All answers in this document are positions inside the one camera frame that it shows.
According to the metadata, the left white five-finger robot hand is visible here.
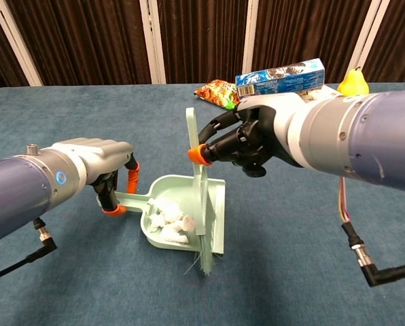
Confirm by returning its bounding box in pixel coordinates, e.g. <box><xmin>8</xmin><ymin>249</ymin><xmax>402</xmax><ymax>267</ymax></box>
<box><xmin>51</xmin><ymin>137</ymin><xmax>141</xmax><ymax>218</ymax></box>

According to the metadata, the right white five-finger robot hand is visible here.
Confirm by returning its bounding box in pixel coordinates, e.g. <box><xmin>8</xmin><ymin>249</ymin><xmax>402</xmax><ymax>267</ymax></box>
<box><xmin>188</xmin><ymin>91</ymin><xmax>312</xmax><ymax>179</ymax></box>

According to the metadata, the mint green plastic dustpan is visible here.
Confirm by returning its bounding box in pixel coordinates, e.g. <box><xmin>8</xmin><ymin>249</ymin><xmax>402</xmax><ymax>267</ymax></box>
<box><xmin>113</xmin><ymin>174</ymin><xmax>226</xmax><ymax>255</ymax></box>

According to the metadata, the mint green hand brush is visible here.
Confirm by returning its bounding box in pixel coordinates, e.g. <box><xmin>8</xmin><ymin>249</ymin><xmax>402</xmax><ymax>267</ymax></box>
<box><xmin>184</xmin><ymin>107</ymin><xmax>220</xmax><ymax>278</ymax></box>

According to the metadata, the orange and green snack bag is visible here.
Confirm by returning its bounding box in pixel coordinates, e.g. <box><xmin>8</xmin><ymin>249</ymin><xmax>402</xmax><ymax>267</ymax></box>
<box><xmin>193</xmin><ymin>79</ymin><xmax>241</xmax><ymax>110</ymax></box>

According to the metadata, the blue cookie box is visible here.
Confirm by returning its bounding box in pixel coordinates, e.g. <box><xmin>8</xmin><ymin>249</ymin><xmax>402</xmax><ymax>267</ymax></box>
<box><xmin>235</xmin><ymin>57</ymin><xmax>326</xmax><ymax>99</ymax></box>

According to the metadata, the white and brown biscuit pack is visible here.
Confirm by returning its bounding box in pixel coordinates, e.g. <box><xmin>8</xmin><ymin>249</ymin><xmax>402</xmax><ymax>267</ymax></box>
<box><xmin>299</xmin><ymin>84</ymin><xmax>345</xmax><ymax>103</ymax></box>

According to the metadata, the yellow toy pear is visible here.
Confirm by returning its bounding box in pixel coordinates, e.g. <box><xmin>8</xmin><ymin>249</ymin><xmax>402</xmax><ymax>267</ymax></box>
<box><xmin>336</xmin><ymin>66</ymin><xmax>370</xmax><ymax>96</ymax></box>

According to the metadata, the blue felt table cover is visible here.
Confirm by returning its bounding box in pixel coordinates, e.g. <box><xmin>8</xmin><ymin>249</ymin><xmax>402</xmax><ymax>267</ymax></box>
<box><xmin>0</xmin><ymin>81</ymin><xmax>405</xmax><ymax>326</ymax></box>

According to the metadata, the white partition frame post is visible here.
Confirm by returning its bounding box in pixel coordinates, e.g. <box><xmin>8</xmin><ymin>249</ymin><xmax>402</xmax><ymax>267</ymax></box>
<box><xmin>139</xmin><ymin>0</ymin><xmax>166</xmax><ymax>85</ymax></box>
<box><xmin>356</xmin><ymin>0</ymin><xmax>383</xmax><ymax>81</ymax></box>
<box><xmin>242</xmin><ymin>0</ymin><xmax>260</xmax><ymax>74</ymax></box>
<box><xmin>0</xmin><ymin>0</ymin><xmax>43</xmax><ymax>86</ymax></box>

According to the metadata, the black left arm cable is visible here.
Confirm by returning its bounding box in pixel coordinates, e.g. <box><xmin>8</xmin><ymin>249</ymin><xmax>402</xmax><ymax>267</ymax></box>
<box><xmin>0</xmin><ymin>217</ymin><xmax>58</xmax><ymax>285</ymax></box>

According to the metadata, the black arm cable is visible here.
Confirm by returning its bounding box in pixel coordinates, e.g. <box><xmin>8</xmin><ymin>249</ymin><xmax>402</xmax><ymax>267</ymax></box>
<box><xmin>338</xmin><ymin>176</ymin><xmax>405</xmax><ymax>288</ymax></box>
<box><xmin>0</xmin><ymin>217</ymin><xmax>58</xmax><ymax>285</ymax></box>

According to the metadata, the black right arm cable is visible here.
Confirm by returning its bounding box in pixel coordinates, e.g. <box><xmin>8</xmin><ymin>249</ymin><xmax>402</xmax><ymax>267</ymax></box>
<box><xmin>338</xmin><ymin>176</ymin><xmax>405</xmax><ymax>288</ymax></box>

